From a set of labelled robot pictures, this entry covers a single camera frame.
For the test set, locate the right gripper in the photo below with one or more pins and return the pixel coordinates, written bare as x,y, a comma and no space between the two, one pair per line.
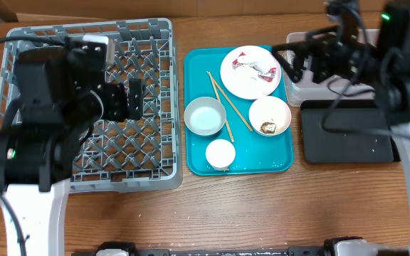
314,57

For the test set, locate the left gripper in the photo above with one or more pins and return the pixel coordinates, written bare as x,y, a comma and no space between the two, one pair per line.
116,111

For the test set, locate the red foil wrapper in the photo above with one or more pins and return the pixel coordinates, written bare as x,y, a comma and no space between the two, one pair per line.
267,69

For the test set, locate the pink bowl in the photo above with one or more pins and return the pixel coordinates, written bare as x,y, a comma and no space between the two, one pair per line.
270,109

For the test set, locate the grey bowl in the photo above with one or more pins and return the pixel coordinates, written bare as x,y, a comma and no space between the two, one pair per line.
205,116

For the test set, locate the brown food scrap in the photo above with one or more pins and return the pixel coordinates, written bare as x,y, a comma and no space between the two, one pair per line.
268,127

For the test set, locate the small white cup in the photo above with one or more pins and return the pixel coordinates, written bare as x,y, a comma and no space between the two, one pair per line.
220,154

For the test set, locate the white napkin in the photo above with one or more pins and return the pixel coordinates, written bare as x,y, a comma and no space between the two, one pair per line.
247,68

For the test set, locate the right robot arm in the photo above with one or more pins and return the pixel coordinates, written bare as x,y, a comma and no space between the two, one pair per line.
385,67

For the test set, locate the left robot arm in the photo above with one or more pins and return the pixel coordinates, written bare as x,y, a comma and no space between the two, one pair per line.
62,93

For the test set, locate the pink round plate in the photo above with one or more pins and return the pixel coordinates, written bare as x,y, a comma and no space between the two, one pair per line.
243,88

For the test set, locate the clear plastic bin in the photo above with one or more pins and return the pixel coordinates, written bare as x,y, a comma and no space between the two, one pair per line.
307,90

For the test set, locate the grey dish rack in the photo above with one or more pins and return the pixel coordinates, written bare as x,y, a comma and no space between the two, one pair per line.
130,156

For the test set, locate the wooden chopstick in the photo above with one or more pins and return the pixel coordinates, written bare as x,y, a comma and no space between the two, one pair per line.
229,101
219,99

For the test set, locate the teal serving tray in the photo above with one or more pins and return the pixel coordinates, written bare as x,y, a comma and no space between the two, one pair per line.
255,154

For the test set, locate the black tray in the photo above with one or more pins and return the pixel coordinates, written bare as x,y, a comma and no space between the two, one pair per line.
322,147

